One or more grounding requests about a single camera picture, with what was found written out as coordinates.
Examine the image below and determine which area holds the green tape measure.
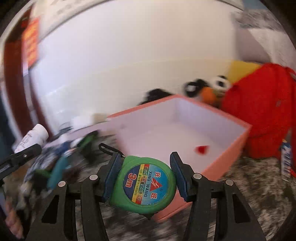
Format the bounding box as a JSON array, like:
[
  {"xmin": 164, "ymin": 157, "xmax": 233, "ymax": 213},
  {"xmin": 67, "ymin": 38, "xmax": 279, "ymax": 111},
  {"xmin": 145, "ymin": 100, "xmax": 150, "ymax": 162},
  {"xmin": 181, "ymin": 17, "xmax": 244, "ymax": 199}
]
[{"xmin": 98, "ymin": 143, "xmax": 177, "ymax": 219}]

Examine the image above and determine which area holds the small red object in box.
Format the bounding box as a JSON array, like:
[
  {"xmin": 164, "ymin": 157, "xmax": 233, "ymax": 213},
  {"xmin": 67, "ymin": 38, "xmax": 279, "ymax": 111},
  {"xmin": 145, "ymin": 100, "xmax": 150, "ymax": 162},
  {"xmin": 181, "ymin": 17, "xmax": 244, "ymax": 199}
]
[{"xmin": 195, "ymin": 145, "xmax": 209, "ymax": 155}]

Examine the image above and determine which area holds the person's hand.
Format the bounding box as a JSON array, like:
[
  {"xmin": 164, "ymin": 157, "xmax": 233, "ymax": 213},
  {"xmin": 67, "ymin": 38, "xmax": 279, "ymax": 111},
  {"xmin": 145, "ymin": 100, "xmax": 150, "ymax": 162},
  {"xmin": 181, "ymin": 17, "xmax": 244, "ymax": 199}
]
[{"xmin": 5, "ymin": 199, "xmax": 23, "ymax": 240}]

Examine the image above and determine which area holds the blue white tube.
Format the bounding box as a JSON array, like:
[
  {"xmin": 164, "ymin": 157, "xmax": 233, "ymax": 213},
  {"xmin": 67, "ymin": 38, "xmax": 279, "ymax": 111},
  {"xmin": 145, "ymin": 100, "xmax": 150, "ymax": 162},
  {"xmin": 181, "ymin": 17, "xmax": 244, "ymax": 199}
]
[{"xmin": 280, "ymin": 139, "xmax": 292, "ymax": 182}]

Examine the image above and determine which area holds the dark red door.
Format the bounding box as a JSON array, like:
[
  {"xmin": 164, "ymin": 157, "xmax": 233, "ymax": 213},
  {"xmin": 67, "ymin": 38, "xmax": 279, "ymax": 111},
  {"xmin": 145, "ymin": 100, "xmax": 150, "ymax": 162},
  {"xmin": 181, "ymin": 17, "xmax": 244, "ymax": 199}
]
[{"xmin": 1, "ymin": 1, "xmax": 47, "ymax": 139}]

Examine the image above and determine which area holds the red plush toy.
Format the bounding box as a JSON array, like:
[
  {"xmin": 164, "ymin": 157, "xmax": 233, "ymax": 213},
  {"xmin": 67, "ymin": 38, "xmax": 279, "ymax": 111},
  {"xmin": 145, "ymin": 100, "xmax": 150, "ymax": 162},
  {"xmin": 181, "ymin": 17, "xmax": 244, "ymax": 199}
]
[{"xmin": 184, "ymin": 61, "xmax": 295, "ymax": 159}]

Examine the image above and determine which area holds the black clothing pile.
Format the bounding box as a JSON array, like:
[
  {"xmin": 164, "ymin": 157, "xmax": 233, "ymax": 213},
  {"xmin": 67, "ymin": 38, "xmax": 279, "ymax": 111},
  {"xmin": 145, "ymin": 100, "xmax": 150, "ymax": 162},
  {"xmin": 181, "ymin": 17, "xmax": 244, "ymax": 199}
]
[{"xmin": 138, "ymin": 88, "xmax": 173, "ymax": 105}]

